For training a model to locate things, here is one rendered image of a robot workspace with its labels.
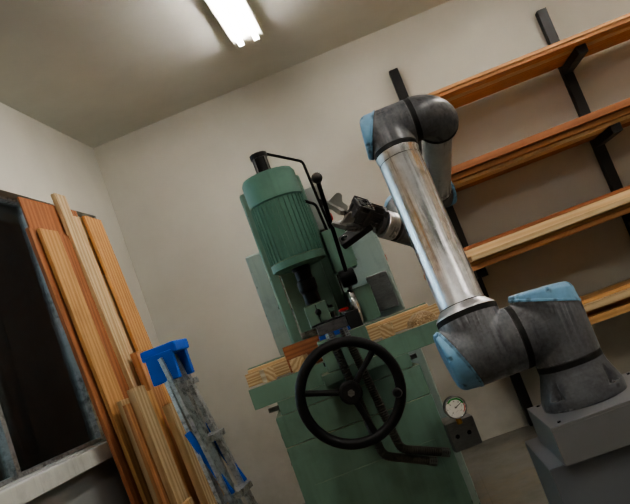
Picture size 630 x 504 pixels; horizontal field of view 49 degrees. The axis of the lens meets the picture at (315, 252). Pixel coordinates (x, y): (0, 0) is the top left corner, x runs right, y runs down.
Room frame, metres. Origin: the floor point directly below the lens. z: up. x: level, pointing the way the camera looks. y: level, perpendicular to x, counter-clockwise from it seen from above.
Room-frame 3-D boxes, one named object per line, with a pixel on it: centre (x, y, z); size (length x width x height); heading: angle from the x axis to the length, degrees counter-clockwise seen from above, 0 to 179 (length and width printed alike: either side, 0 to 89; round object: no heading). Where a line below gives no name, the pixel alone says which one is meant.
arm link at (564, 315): (1.63, -0.45, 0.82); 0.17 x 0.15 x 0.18; 87
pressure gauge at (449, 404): (1.97, -0.21, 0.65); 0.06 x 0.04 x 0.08; 93
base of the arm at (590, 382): (1.63, -0.46, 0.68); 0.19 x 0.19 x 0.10
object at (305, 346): (2.08, 0.07, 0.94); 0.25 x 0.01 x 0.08; 93
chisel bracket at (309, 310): (2.18, 0.06, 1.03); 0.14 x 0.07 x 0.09; 3
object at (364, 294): (2.36, -0.09, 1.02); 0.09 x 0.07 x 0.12; 93
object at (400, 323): (2.17, 0.00, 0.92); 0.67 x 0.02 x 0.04; 93
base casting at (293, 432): (2.28, 0.07, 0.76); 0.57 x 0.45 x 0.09; 3
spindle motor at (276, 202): (2.16, 0.06, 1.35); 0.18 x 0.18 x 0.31
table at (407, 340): (2.06, 0.02, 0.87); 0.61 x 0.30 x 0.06; 93
